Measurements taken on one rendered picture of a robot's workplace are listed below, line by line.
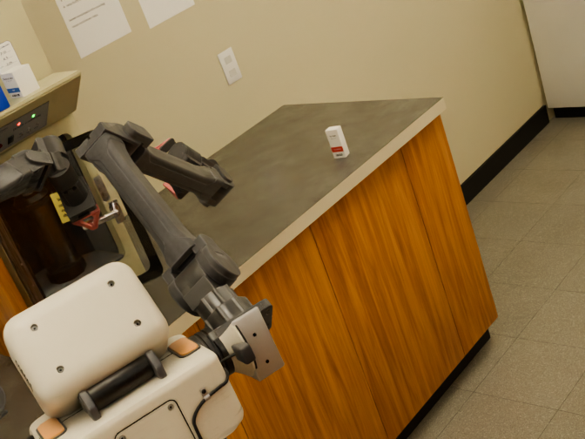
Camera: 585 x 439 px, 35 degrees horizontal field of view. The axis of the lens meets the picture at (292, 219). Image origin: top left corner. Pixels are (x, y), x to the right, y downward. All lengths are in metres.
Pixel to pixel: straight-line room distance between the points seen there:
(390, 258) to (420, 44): 1.51
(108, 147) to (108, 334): 0.48
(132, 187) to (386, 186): 1.22
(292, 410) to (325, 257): 0.42
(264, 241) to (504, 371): 1.17
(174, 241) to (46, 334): 0.33
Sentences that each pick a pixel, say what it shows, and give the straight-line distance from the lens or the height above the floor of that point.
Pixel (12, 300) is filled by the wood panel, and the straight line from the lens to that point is 2.15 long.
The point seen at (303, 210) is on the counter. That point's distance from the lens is 2.43.
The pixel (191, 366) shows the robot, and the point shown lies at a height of 1.23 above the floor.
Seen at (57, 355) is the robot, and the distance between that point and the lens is 1.33.
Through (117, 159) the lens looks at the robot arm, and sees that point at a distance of 1.69.
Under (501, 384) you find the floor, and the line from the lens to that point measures 3.15.
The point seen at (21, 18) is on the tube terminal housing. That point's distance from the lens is 2.27.
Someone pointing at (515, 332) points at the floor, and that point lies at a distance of 3.37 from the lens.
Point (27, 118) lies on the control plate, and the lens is 2.16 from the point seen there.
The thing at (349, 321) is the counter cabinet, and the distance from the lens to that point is 2.64.
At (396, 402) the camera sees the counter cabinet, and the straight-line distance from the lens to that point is 2.87.
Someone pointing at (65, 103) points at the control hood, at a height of 1.45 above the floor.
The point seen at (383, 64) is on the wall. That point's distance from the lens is 3.84.
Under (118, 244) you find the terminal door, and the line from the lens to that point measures 2.22.
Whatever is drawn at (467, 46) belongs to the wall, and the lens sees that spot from 4.35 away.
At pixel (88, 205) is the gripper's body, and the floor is 1.27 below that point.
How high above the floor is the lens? 1.90
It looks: 23 degrees down
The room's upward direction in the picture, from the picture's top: 21 degrees counter-clockwise
